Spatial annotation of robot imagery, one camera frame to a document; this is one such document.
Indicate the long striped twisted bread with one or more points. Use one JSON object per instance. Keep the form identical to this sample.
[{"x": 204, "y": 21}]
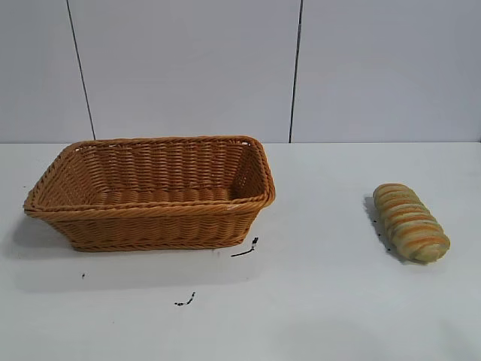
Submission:
[{"x": 411, "y": 225}]

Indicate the brown woven wicker basket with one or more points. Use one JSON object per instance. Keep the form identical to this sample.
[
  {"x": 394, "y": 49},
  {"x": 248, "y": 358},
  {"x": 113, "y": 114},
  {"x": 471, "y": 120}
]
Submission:
[{"x": 150, "y": 225}]

